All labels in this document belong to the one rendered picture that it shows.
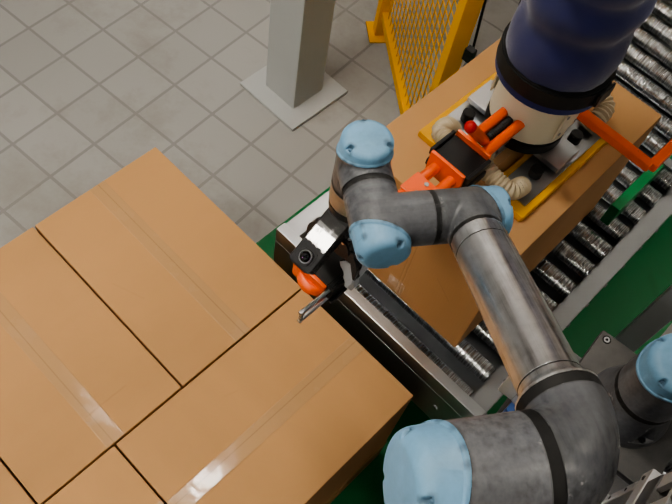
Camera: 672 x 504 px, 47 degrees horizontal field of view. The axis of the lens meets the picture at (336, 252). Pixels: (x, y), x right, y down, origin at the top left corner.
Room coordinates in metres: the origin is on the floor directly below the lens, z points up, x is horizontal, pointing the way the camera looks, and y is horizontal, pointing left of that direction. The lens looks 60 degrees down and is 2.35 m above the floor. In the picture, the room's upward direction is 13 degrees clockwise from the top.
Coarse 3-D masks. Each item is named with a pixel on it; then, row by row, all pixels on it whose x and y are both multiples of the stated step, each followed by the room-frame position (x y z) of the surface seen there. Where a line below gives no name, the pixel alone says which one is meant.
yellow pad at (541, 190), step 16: (576, 128) 1.19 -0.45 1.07; (576, 144) 1.14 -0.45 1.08; (592, 144) 1.15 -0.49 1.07; (528, 160) 1.07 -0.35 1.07; (576, 160) 1.10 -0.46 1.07; (512, 176) 1.02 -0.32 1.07; (528, 176) 1.03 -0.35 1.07; (544, 176) 1.04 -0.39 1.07; (560, 176) 1.05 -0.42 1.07; (544, 192) 1.00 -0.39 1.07; (528, 208) 0.95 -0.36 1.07
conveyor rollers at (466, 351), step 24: (648, 24) 2.23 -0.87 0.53; (648, 48) 2.12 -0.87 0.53; (624, 72) 1.97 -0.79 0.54; (648, 72) 2.01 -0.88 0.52; (648, 96) 1.91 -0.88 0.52; (648, 144) 1.69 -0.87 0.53; (624, 168) 1.56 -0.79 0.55; (648, 192) 1.50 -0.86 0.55; (600, 216) 1.37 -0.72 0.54; (600, 240) 1.28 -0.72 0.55; (552, 264) 1.17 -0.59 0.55; (576, 264) 1.19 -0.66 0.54; (360, 288) 0.96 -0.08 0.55; (384, 288) 0.98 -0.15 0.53; (384, 312) 0.91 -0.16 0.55; (408, 312) 0.93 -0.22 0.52; (408, 336) 0.85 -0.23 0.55; (480, 336) 0.91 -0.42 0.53; (432, 360) 0.80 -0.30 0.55; (480, 360) 0.83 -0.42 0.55
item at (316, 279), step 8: (336, 256) 0.66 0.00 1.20; (328, 264) 0.64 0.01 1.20; (336, 264) 0.64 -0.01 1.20; (296, 272) 0.63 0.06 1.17; (320, 272) 0.62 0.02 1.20; (328, 272) 0.63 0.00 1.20; (336, 272) 0.63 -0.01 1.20; (312, 280) 0.61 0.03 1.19; (320, 280) 0.61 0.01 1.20; (328, 280) 0.61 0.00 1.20; (320, 288) 0.60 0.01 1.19
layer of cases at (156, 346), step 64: (128, 192) 1.08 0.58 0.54; (192, 192) 1.13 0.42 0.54; (0, 256) 0.81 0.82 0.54; (64, 256) 0.85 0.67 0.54; (128, 256) 0.89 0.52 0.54; (192, 256) 0.94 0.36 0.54; (256, 256) 0.98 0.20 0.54; (0, 320) 0.65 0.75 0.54; (64, 320) 0.68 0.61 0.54; (128, 320) 0.72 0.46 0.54; (192, 320) 0.76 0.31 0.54; (256, 320) 0.80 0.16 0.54; (320, 320) 0.84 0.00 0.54; (0, 384) 0.50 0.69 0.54; (64, 384) 0.53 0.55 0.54; (128, 384) 0.57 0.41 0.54; (192, 384) 0.60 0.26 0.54; (256, 384) 0.64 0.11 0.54; (320, 384) 0.68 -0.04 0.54; (384, 384) 0.71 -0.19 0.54; (0, 448) 0.36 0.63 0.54; (64, 448) 0.39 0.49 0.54; (128, 448) 0.42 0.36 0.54; (192, 448) 0.45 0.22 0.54; (256, 448) 0.49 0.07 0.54; (320, 448) 0.52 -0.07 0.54
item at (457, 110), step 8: (496, 72) 1.30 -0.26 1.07; (488, 80) 1.27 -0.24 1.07; (464, 96) 1.21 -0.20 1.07; (456, 104) 1.18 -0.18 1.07; (464, 104) 1.18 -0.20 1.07; (448, 112) 1.15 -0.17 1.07; (456, 112) 1.15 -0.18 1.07; (464, 112) 1.13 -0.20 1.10; (472, 112) 1.14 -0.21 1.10; (480, 112) 1.17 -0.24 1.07; (464, 120) 1.13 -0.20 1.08; (472, 120) 1.13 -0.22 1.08; (480, 120) 1.15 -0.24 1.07; (424, 128) 1.09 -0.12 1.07; (424, 136) 1.07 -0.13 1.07; (432, 144) 1.06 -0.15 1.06
